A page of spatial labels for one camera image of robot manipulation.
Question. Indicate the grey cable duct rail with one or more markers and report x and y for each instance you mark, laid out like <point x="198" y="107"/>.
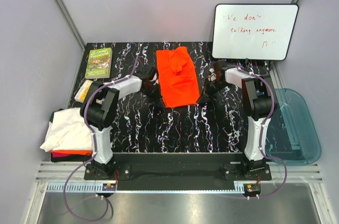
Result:
<point x="82" y="187"/>

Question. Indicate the green treehouse book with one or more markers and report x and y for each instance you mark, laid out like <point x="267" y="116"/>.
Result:
<point x="99" y="63"/>

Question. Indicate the white dry erase board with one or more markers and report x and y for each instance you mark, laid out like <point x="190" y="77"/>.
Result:
<point x="253" y="31"/>

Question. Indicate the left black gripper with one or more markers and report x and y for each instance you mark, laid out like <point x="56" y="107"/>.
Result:
<point x="157" y="100"/>

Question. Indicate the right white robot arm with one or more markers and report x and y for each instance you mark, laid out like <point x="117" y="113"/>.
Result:
<point x="258" y="99"/>

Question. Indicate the white folded t shirt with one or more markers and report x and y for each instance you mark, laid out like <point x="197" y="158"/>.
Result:
<point x="67" y="131"/>

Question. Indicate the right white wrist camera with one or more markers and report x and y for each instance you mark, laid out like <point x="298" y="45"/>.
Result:
<point x="211" y="75"/>

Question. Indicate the black marbled table mat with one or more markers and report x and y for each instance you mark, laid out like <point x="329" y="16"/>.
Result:
<point x="216" y="127"/>

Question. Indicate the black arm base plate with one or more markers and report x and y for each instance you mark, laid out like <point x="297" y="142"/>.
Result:
<point x="230" y="166"/>

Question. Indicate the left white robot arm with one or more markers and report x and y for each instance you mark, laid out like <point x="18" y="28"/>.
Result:
<point x="100" y="106"/>

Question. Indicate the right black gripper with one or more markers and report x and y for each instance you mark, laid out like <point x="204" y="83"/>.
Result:
<point x="206" y="92"/>

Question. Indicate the yellow small book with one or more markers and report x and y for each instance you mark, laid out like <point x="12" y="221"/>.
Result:
<point x="83" y="91"/>

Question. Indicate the teal plastic bin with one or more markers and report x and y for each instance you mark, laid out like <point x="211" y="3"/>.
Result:
<point x="291" y="135"/>

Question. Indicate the orange t shirt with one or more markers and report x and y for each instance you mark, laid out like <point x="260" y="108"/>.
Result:
<point x="72" y="152"/>
<point x="177" y="77"/>

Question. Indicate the orange folded t shirt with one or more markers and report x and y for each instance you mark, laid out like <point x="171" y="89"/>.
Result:
<point x="72" y="152"/>

